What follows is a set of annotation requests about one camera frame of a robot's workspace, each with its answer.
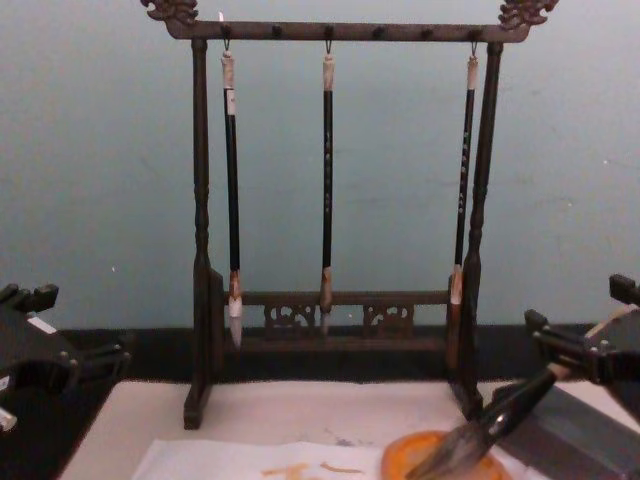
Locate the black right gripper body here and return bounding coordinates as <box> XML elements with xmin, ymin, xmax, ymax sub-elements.
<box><xmin>583</xmin><ymin>304</ymin><xmax>640</xmax><ymax>389</ymax></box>

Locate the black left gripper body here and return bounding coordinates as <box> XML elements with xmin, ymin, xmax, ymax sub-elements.
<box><xmin>0</xmin><ymin>301</ymin><xmax>82</xmax><ymax>390</ymax></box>

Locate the large black brush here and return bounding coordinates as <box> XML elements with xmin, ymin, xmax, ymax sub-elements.
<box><xmin>408</xmin><ymin>363</ymin><xmax>560</xmax><ymax>480</ymax></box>

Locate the black table cloth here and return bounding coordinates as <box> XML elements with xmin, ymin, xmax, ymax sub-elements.
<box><xmin>0</xmin><ymin>326</ymin><xmax>640</xmax><ymax>480</ymax></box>

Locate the dark grey flat box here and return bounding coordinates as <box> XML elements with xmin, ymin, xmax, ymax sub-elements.
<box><xmin>491</xmin><ymin>382</ymin><xmax>640</xmax><ymax>480</ymax></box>

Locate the white paper sheet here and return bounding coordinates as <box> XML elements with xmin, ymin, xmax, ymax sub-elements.
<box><xmin>130</xmin><ymin>438</ymin><xmax>537</xmax><ymax>480</ymax></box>

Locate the dark carved wooden brush rack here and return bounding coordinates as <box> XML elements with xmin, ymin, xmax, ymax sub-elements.
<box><xmin>141</xmin><ymin>0</ymin><xmax>560</xmax><ymax>431</ymax></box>

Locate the black brush with brown bristles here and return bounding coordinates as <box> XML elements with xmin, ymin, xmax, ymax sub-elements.
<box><xmin>446</xmin><ymin>52</ymin><xmax>481</xmax><ymax>372</ymax></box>

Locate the white felt mat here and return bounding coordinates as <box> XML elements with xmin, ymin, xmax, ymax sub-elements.
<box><xmin>56</xmin><ymin>381</ymin><xmax>504</xmax><ymax>480</ymax></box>

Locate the orange round dish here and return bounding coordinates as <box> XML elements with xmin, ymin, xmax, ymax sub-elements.
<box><xmin>381</xmin><ymin>430</ymin><xmax>514</xmax><ymax>480</ymax></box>

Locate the black brush with white bristles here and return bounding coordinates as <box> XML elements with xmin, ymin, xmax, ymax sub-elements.
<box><xmin>219</xmin><ymin>47</ymin><xmax>246</xmax><ymax>351</ymax></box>

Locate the slim black brush, small tip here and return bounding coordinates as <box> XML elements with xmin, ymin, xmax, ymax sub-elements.
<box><xmin>319</xmin><ymin>49</ymin><xmax>338</xmax><ymax>338</ymax></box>

